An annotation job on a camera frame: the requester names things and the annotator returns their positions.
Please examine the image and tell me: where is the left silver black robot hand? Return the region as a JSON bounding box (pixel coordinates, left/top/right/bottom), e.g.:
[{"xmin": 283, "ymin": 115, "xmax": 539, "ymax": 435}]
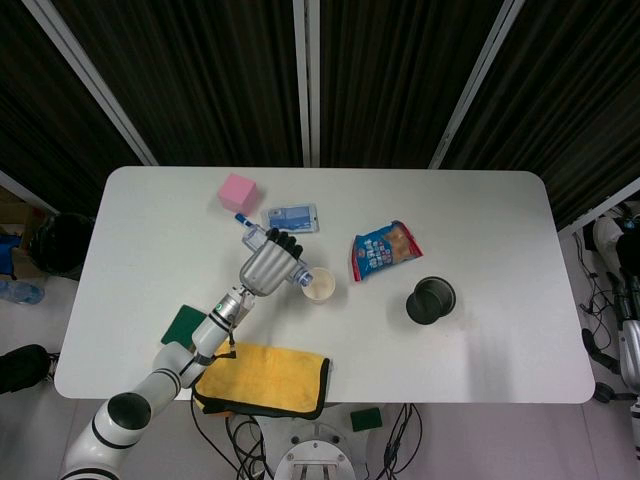
[{"xmin": 238, "ymin": 227, "xmax": 306, "ymax": 297}]

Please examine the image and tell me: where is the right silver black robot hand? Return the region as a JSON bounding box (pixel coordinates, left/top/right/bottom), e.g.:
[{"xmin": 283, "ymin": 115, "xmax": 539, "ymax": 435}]
[{"xmin": 582, "ymin": 272, "xmax": 640, "ymax": 374}]

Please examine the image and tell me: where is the transparent plastic water bottle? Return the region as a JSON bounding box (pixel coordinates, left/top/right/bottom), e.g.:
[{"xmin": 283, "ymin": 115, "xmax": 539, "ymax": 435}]
[{"xmin": 241, "ymin": 224, "xmax": 315, "ymax": 290}]

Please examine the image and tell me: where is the beige paper cup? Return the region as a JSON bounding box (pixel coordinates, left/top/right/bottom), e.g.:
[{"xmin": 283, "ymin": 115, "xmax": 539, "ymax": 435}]
[{"xmin": 303, "ymin": 267, "xmax": 337, "ymax": 304}]

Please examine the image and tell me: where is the black plastic cup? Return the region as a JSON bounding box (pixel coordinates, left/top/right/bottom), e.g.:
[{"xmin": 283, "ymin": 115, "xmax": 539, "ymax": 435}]
[{"xmin": 405, "ymin": 275, "xmax": 457, "ymax": 326}]

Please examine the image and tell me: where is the clear bottle with blue label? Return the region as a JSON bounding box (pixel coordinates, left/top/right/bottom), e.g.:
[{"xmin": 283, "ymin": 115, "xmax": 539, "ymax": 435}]
[{"xmin": 0, "ymin": 278, "xmax": 45, "ymax": 305}]

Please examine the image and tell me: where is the blue white card packet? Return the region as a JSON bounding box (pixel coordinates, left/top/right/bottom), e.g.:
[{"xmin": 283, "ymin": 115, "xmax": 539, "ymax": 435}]
[{"xmin": 260, "ymin": 202, "xmax": 321, "ymax": 236}]

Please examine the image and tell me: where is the pink foam cube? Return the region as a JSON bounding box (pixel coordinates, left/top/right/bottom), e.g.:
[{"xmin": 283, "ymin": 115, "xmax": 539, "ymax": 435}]
[{"xmin": 217, "ymin": 173, "xmax": 259, "ymax": 214}]

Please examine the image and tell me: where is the green sponge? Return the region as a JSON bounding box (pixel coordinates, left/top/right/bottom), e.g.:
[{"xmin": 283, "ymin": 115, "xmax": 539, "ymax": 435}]
[
  {"xmin": 160, "ymin": 304, "xmax": 207, "ymax": 347},
  {"xmin": 349, "ymin": 407, "xmax": 384, "ymax": 432}
]

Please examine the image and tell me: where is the yellow microfibre cloth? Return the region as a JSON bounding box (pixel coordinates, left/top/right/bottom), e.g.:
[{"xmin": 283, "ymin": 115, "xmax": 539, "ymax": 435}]
[{"xmin": 192, "ymin": 342, "xmax": 332, "ymax": 421}]

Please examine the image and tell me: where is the white black robot unit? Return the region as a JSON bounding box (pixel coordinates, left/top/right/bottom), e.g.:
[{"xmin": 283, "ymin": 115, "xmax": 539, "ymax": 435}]
[{"xmin": 589, "ymin": 202, "xmax": 640, "ymax": 276}]

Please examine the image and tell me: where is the blue red snack bag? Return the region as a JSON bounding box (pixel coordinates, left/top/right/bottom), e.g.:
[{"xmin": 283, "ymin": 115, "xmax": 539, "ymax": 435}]
[{"xmin": 348, "ymin": 219, "xmax": 425, "ymax": 284}]

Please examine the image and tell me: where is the black curtain panel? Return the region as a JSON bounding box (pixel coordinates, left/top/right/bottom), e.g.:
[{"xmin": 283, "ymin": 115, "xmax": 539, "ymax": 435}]
[
  {"xmin": 318, "ymin": 0, "xmax": 501, "ymax": 169},
  {"xmin": 0, "ymin": 0, "xmax": 146, "ymax": 216},
  {"xmin": 52, "ymin": 0, "xmax": 304, "ymax": 166},
  {"xmin": 439, "ymin": 0, "xmax": 640, "ymax": 229}
]

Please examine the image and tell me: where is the black trash bin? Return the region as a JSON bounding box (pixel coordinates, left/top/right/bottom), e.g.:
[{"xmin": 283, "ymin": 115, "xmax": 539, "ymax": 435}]
[{"xmin": 30, "ymin": 213, "xmax": 96, "ymax": 281}]

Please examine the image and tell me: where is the brown cardboard box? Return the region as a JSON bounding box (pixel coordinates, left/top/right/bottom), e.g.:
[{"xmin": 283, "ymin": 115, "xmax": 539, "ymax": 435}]
[{"xmin": 0, "ymin": 187, "xmax": 51, "ymax": 281}]

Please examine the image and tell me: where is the black bag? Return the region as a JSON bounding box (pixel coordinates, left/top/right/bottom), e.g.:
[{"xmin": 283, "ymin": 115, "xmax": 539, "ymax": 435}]
[{"xmin": 0, "ymin": 343, "xmax": 61, "ymax": 396}]

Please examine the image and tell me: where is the black cable bundle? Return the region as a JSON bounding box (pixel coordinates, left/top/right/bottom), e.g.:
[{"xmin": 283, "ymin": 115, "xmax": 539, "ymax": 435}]
[
  {"xmin": 572, "ymin": 232, "xmax": 621, "ymax": 316},
  {"xmin": 382, "ymin": 402, "xmax": 424, "ymax": 480},
  {"xmin": 192, "ymin": 403, "xmax": 274, "ymax": 480}
]

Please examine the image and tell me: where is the white partition post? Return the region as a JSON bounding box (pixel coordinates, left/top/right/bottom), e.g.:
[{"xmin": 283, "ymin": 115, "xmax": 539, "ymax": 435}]
[
  {"xmin": 557, "ymin": 177, "xmax": 640, "ymax": 234},
  {"xmin": 428, "ymin": 0, "xmax": 526, "ymax": 169},
  {"xmin": 292, "ymin": 0, "xmax": 321, "ymax": 169},
  {"xmin": 0, "ymin": 169, "xmax": 46, "ymax": 211},
  {"xmin": 22, "ymin": 0, "xmax": 160, "ymax": 166}
]

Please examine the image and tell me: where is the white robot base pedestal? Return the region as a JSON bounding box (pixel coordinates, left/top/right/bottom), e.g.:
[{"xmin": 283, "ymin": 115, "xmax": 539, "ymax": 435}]
[{"xmin": 224, "ymin": 402, "xmax": 401, "ymax": 480}]

